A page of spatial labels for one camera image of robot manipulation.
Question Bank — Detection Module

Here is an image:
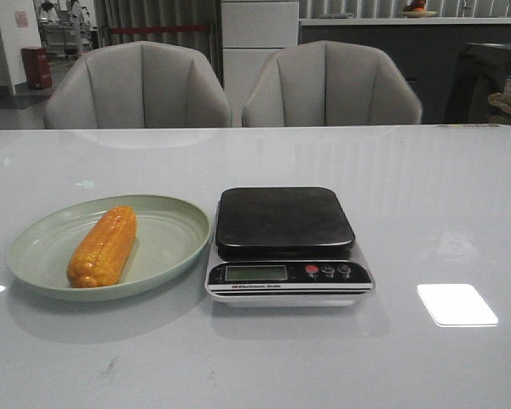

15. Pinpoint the orange corn cob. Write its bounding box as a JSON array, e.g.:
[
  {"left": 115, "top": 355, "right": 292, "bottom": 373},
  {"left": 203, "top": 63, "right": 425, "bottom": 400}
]
[{"left": 66, "top": 205, "right": 137, "bottom": 288}]

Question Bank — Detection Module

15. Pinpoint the black silver kitchen scale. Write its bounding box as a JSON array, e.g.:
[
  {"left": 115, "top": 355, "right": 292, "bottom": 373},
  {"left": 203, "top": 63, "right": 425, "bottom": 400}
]
[{"left": 205, "top": 187, "right": 376, "bottom": 307}]

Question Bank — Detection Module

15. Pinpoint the light green plate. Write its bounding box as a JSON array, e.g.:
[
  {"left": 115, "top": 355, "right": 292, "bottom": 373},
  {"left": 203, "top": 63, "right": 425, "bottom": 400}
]
[{"left": 6, "top": 195, "right": 212, "bottom": 302}]

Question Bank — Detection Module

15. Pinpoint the grey armchair right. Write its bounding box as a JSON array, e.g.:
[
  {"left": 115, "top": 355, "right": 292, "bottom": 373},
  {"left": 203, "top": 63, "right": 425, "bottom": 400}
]
[{"left": 242, "top": 41, "right": 422, "bottom": 128}]

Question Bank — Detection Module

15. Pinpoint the grey armchair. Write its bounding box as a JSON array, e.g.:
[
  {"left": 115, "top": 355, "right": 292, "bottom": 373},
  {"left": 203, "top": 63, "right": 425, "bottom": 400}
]
[
  {"left": 242, "top": 41, "right": 422, "bottom": 128},
  {"left": 43, "top": 41, "right": 232, "bottom": 130}
]

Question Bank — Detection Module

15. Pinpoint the grey armchair left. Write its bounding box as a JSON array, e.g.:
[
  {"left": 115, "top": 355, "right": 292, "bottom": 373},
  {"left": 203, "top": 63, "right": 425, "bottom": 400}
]
[{"left": 43, "top": 41, "right": 232, "bottom": 130}]

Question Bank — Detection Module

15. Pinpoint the white cabinet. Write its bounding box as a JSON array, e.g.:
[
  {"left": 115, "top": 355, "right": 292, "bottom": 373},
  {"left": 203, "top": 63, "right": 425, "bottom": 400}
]
[{"left": 220, "top": 1, "right": 299, "bottom": 127}]

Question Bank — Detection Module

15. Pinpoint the dark grey counter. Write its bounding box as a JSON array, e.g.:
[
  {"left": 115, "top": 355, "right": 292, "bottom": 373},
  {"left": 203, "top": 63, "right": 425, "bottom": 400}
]
[{"left": 299, "top": 17, "right": 511, "bottom": 124}]

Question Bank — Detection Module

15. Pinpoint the fruit bowl on counter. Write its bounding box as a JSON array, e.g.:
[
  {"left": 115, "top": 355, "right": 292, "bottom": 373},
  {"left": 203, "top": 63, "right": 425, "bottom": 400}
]
[{"left": 401, "top": 0, "right": 437, "bottom": 18}]

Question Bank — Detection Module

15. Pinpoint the red bin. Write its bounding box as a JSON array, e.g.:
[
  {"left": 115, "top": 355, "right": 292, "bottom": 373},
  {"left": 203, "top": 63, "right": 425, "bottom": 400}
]
[{"left": 21, "top": 46, "right": 52, "bottom": 89}]

